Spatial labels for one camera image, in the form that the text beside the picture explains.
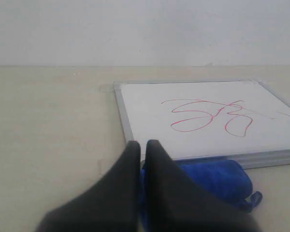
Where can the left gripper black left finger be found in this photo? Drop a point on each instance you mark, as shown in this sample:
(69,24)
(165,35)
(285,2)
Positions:
(111,205)

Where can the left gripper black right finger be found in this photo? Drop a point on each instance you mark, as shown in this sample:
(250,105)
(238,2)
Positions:
(176,204)

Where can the blue cloth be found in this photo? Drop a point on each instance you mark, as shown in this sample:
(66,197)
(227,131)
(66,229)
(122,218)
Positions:
(226,180)

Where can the white whiteboard with aluminium frame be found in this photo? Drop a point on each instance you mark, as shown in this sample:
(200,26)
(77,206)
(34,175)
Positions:
(240,120)

